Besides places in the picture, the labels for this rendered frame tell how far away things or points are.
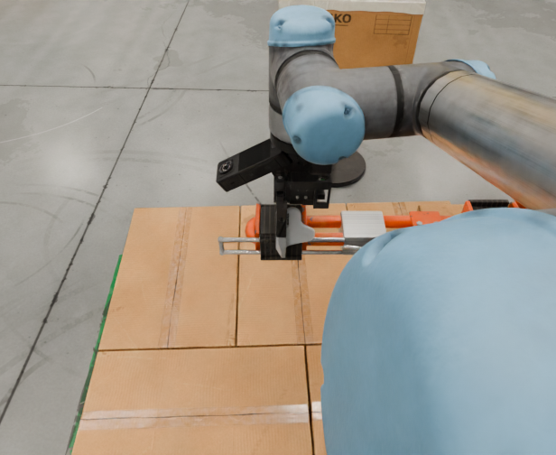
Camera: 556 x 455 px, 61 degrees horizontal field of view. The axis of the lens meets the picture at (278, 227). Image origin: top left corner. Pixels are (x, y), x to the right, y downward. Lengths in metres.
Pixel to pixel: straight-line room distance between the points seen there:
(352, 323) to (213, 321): 1.32
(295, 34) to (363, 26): 1.69
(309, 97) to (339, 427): 0.34
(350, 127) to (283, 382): 0.99
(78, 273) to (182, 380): 1.19
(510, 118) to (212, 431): 1.11
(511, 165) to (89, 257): 2.28
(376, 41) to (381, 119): 1.77
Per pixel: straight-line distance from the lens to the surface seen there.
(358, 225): 0.78
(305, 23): 0.55
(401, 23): 2.24
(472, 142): 0.41
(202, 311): 1.50
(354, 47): 2.26
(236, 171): 0.68
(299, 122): 0.46
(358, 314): 0.16
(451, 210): 1.07
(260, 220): 0.77
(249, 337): 1.44
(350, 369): 0.17
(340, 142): 0.48
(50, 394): 2.14
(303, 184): 0.67
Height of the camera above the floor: 1.77
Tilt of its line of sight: 46 degrees down
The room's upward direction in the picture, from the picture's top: straight up
